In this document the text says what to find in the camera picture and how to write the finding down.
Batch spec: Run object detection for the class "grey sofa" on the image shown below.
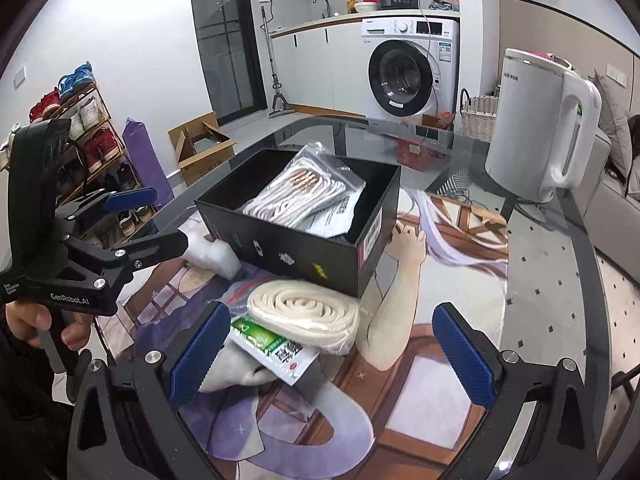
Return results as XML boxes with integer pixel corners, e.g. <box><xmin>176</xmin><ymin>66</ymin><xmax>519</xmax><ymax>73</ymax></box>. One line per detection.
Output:
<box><xmin>582</xmin><ymin>72</ymin><xmax>640</xmax><ymax>281</ymax></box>

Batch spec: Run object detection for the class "printed table mat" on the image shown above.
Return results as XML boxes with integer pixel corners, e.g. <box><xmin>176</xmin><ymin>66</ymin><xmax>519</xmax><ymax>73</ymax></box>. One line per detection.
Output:
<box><xmin>92</xmin><ymin>185</ymin><xmax>511</xmax><ymax>480</ymax></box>

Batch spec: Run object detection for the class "white electric kettle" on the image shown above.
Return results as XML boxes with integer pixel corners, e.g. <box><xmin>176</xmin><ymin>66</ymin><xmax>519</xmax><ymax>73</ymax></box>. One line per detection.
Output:
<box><xmin>484</xmin><ymin>47</ymin><xmax>602</xmax><ymax>204</ymax></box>

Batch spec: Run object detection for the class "flat mop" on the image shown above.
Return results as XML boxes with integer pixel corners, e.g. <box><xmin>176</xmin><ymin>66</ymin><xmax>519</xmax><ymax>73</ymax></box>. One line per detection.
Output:
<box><xmin>260</xmin><ymin>5</ymin><xmax>291</xmax><ymax>120</ymax></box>

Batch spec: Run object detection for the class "woven wicker basket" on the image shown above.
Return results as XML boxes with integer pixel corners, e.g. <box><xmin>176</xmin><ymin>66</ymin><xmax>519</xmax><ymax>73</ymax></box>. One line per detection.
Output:
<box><xmin>459</xmin><ymin>89</ymin><xmax>501</xmax><ymax>142</ymax></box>

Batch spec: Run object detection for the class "black glass door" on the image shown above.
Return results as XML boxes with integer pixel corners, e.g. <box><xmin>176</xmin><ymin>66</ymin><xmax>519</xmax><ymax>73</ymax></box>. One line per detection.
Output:
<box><xmin>187</xmin><ymin>0</ymin><xmax>268</xmax><ymax>126</ymax></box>

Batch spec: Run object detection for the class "white kitchen cabinet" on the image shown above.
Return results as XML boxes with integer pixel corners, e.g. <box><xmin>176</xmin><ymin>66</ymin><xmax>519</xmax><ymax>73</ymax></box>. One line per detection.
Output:
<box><xmin>270</xmin><ymin>10</ymin><xmax>371</xmax><ymax>111</ymax></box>

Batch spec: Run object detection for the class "bag of white cables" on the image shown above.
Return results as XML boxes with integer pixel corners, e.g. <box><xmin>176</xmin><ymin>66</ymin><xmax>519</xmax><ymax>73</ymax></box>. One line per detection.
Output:
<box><xmin>241</xmin><ymin>141</ymin><xmax>367</xmax><ymax>226</ymax></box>

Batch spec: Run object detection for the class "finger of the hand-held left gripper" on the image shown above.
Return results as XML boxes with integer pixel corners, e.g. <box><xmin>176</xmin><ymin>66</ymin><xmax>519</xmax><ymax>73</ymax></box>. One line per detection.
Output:
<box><xmin>65</xmin><ymin>230</ymin><xmax>190</xmax><ymax>281</ymax></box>
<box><xmin>55</xmin><ymin>187</ymin><xmax>157</xmax><ymax>221</ymax></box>

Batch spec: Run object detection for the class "person's left hand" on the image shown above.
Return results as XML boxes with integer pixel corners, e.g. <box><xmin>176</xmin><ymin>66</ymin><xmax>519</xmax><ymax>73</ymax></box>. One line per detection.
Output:
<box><xmin>4</xmin><ymin>302</ymin><xmax>94</xmax><ymax>356</ymax></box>

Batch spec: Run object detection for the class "person's left forearm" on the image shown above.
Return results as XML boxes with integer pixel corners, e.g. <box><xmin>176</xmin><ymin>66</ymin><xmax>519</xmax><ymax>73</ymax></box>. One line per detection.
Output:
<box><xmin>0</xmin><ymin>330</ymin><xmax>76</xmax><ymax>480</ymax></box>

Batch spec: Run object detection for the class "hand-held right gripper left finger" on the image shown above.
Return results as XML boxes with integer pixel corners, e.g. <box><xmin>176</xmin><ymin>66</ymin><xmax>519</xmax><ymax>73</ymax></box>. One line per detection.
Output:
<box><xmin>67</xmin><ymin>300</ymin><xmax>233</xmax><ymax>480</ymax></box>

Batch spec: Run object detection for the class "open brown cardboard box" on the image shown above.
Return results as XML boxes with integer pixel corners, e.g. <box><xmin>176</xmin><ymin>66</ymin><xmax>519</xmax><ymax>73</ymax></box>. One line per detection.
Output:
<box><xmin>167</xmin><ymin>111</ymin><xmax>238</xmax><ymax>187</ymax></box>

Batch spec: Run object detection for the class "black cardboard box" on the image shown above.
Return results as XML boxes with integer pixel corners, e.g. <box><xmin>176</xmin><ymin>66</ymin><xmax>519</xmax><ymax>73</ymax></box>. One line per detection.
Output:
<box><xmin>194</xmin><ymin>147</ymin><xmax>402</xmax><ymax>298</ymax></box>

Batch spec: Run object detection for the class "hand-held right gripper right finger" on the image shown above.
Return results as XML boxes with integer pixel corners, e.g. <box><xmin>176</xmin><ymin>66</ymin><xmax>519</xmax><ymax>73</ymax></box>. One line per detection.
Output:
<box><xmin>431</xmin><ymin>302</ymin><xmax>601</xmax><ymax>480</ymax></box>

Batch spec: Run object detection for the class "red cardboard box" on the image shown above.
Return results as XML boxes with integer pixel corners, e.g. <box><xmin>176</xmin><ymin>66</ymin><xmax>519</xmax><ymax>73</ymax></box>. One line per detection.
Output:
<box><xmin>395</xmin><ymin>132</ymin><xmax>453</xmax><ymax>168</ymax></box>

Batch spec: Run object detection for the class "wooden shoe rack with shoes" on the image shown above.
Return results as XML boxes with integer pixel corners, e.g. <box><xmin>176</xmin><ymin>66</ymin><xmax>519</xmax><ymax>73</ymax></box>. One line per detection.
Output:
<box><xmin>5</xmin><ymin>60</ymin><xmax>156</xmax><ymax>241</ymax></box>

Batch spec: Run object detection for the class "purple rolled yoga mat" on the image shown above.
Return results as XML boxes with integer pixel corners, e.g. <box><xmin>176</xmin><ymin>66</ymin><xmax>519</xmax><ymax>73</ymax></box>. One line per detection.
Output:
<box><xmin>122</xmin><ymin>117</ymin><xmax>173</xmax><ymax>208</ymax></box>

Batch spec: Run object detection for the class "white foam piece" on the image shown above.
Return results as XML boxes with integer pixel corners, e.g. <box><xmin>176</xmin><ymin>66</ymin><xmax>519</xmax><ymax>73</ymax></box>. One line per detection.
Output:
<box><xmin>177</xmin><ymin>230</ymin><xmax>241</xmax><ymax>281</ymax></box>

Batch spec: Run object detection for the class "grey pillow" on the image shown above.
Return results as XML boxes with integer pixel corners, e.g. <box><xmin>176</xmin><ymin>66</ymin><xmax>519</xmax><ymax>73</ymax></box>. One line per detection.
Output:
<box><xmin>592</xmin><ymin>71</ymin><xmax>633</xmax><ymax>181</ymax></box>

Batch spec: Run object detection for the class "white washing machine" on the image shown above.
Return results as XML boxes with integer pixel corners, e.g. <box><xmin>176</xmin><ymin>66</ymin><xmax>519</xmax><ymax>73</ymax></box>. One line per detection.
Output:
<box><xmin>361</xmin><ymin>16</ymin><xmax>461</xmax><ymax>122</ymax></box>

